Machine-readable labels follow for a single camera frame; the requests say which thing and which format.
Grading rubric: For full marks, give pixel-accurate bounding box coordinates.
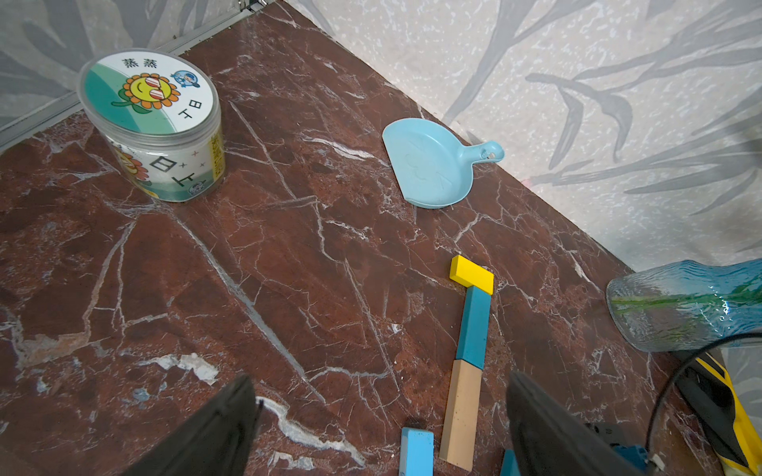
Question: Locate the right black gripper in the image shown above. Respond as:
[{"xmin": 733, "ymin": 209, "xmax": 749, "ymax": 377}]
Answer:
[{"xmin": 585, "ymin": 422, "xmax": 648, "ymax": 473}]

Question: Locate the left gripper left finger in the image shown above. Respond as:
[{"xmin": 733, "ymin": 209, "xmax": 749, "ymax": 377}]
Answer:
[{"xmin": 124, "ymin": 375, "xmax": 262, "ymax": 475}]

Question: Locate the light blue plastic dustpan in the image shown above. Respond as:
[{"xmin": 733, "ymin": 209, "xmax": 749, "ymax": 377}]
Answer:
[{"xmin": 382, "ymin": 118, "xmax": 505, "ymax": 209}]

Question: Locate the yellow black hand tool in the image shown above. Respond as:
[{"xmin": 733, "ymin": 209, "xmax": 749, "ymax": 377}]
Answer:
[{"xmin": 676, "ymin": 353, "xmax": 761, "ymax": 475}]

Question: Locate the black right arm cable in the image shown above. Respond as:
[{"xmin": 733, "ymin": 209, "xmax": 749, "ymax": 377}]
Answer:
[{"xmin": 644, "ymin": 331, "xmax": 762, "ymax": 471}]

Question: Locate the teal block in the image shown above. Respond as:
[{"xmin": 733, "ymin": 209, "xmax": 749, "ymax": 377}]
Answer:
[
  {"xmin": 499, "ymin": 449, "xmax": 520, "ymax": 476},
  {"xmin": 456, "ymin": 287, "xmax": 491, "ymax": 370}
]

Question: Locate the light blue block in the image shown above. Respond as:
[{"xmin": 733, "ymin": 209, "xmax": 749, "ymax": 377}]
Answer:
[{"xmin": 399, "ymin": 428, "xmax": 435, "ymax": 476}]

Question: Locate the round sunflower label can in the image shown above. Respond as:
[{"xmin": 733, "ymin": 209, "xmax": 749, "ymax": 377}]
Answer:
[{"xmin": 77, "ymin": 49, "xmax": 226, "ymax": 203}]

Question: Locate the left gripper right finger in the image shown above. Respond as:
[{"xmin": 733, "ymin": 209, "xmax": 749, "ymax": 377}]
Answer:
[{"xmin": 506, "ymin": 372, "xmax": 645, "ymax": 475}]

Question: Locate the tan wooden block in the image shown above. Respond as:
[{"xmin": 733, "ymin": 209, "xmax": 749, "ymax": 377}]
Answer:
[{"xmin": 440, "ymin": 360, "xmax": 482, "ymax": 472}]

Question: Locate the small yellow block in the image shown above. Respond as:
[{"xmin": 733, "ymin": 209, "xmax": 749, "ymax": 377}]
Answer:
[{"xmin": 450, "ymin": 255, "xmax": 494, "ymax": 296}]

